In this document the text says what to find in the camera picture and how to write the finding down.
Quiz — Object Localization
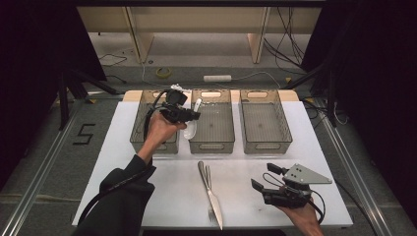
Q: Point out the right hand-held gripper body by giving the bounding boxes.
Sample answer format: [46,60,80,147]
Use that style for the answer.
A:
[261,163,333,209]

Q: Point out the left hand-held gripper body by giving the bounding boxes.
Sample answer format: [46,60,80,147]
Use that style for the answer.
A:
[158,83,198,125]

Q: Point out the white ceramic spoon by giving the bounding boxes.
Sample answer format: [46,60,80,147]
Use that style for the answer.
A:
[182,97,204,142]

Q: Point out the smoky transparent plastic bin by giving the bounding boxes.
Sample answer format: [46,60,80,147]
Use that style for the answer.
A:
[129,88,182,155]
[239,88,294,155]
[188,88,236,154]

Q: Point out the metal table knife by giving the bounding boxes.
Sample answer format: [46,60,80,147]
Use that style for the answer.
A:
[197,160,224,231]

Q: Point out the metal fork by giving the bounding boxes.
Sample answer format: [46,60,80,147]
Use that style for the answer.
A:
[204,164,218,223]

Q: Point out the person's left hand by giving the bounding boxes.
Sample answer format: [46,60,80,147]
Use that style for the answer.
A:
[143,111,188,155]

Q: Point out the person's right hand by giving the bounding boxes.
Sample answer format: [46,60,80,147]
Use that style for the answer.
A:
[278,197,322,231]

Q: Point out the white table mat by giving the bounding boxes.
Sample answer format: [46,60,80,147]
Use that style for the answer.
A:
[72,100,354,229]

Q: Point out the yellow tape roll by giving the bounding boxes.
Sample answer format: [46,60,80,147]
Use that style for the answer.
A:
[154,66,173,80]

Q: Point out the white power strip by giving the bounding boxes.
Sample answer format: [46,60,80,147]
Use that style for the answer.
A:
[203,74,233,84]

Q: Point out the black metal stand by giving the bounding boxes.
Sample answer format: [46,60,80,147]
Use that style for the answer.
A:
[57,67,121,132]
[280,61,339,128]

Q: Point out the beige wooden shelf unit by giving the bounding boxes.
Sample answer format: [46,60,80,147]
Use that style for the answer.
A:
[76,6,323,65]

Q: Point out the dark curtain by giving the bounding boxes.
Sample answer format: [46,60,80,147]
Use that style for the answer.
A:
[300,0,417,227]
[0,0,108,191]

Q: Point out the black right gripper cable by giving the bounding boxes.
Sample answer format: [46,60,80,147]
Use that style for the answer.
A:
[262,171,327,225]

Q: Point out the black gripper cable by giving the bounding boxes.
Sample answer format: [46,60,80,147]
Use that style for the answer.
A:
[77,89,169,227]
[262,171,327,225]

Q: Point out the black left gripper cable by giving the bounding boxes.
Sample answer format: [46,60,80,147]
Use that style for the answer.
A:
[77,89,169,227]

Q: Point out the aluminium floor rail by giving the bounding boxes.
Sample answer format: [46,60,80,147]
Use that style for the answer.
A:
[313,97,394,236]
[0,97,86,236]

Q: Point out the white power strip cable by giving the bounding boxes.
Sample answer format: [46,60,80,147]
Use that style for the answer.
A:
[141,60,283,90]

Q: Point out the thin black floor cable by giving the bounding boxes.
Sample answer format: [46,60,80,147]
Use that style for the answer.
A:
[96,52,129,86]

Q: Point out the bundle of black cables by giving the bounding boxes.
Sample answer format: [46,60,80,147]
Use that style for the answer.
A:
[263,6,307,76]

